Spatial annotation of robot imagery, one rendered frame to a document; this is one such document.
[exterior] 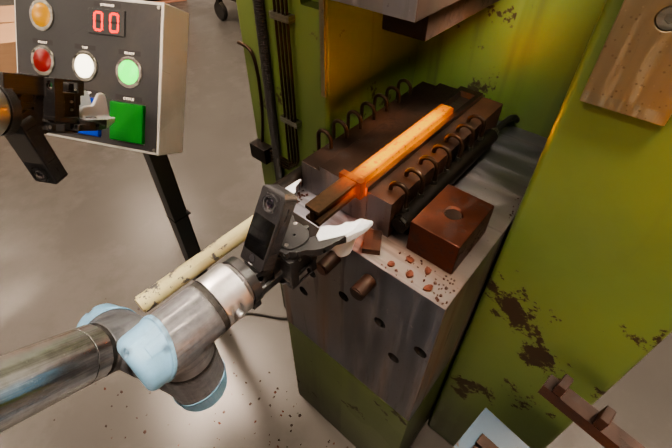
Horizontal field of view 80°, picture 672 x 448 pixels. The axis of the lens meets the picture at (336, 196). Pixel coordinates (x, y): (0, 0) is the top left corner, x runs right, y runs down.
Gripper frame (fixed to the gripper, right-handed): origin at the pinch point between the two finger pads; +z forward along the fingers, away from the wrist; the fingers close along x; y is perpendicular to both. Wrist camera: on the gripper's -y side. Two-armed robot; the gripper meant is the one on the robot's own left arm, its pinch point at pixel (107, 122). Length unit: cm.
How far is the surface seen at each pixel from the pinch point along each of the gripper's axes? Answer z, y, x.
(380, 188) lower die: 2, -4, -51
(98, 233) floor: 91, -67, 88
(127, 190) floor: 117, -52, 94
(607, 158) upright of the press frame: -4, 7, -80
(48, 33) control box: 5.2, 14.7, 18.5
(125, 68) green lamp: 4.8, 10.1, 0.5
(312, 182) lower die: 8.2, -5.8, -37.6
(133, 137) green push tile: 4.5, -2.6, -1.9
